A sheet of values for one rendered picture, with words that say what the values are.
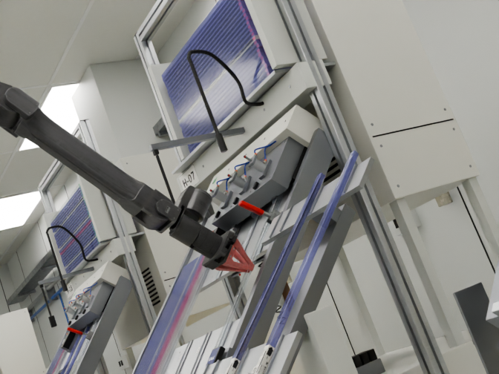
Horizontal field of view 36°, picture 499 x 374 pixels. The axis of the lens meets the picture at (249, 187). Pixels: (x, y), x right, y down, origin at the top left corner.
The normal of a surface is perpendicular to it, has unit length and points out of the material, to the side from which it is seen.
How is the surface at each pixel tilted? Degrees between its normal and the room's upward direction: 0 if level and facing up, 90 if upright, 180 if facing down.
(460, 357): 90
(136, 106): 90
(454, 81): 90
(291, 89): 90
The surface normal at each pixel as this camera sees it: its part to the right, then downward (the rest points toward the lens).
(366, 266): -0.82, 0.20
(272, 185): -0.34, 0.78
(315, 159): 0.45, -0.35
